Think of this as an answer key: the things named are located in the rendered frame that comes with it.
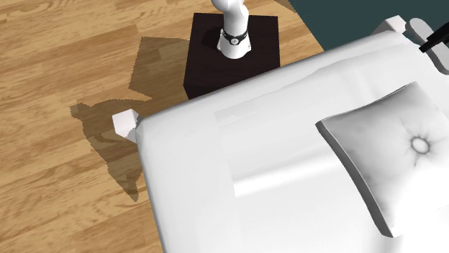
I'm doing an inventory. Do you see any white buttoned pillow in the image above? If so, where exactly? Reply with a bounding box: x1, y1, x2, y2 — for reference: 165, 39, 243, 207
314, 80, 449, 239

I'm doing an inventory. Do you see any dark robot stand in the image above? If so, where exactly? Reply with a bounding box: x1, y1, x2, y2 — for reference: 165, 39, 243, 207
183, 12, 281, 101

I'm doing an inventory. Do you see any white bed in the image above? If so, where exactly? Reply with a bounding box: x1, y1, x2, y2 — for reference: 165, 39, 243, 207
112, 15, 449, 253

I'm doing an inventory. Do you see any white rounded flat object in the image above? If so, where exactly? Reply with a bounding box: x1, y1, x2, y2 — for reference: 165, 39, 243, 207
408, 18, 449, 75

